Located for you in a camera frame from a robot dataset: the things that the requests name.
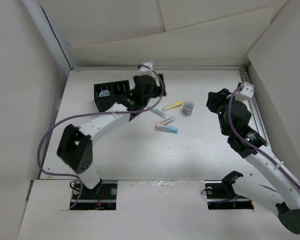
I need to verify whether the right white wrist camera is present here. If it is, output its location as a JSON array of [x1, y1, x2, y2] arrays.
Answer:
[[234, 82, 255, 102]]

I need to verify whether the aluminium rail edge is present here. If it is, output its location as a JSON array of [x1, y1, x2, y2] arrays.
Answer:
[[239, 67, 272, 150], [73, 66, 246, 72]]

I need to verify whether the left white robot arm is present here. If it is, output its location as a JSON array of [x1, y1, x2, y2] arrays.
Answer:
[[56, 74, 166, 199]]

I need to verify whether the black two-compartment organizer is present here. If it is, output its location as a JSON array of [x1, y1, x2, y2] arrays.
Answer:
[[93, 80, 131, 112]]

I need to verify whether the clear jar blue label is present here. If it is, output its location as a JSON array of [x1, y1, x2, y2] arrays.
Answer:
[[96, 86, 112, 98]]

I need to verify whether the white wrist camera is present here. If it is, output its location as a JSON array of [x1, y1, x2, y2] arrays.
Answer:
[[234, 82, 255, 102], [138, 61, 154, 72]]

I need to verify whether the green highlighter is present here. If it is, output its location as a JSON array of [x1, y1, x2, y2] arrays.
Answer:
[[150, 107, 167, 119]]

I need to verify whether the aluminium rail right edge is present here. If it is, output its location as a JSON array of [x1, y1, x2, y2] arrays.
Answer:
[[239, 67, 272, 150]]

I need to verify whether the clear jar of paperclips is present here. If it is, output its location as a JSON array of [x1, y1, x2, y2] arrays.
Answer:
[[182, 100, 195, 115]]

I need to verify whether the blue highlighter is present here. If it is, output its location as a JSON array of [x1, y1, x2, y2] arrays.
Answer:
[[155, 124, 178, 134]]

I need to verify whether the yellow highlighter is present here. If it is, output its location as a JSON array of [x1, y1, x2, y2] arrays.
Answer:
[[162, 101, 183, 112]]

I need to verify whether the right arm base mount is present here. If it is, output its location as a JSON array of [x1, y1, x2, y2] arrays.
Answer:
[[201, 171, 254, 210]]

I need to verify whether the aluminium rail back edge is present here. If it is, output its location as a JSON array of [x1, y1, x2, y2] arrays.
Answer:
[[73, 66, 246, 72]]

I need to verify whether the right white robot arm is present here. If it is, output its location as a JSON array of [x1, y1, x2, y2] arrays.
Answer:
[[206, 85, 300, 235]]

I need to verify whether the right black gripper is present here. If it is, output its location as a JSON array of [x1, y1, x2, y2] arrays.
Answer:
[[206, 88, 242, 136]]

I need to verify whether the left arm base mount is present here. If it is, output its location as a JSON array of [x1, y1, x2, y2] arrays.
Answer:
[[69, 180, 118, 211]]

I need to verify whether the orange highlighter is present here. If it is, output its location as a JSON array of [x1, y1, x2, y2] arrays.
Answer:
[[155, 116, 176, 128]]

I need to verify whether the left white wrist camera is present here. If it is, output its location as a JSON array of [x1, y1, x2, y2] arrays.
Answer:
[[138, 61, 154, 72]]

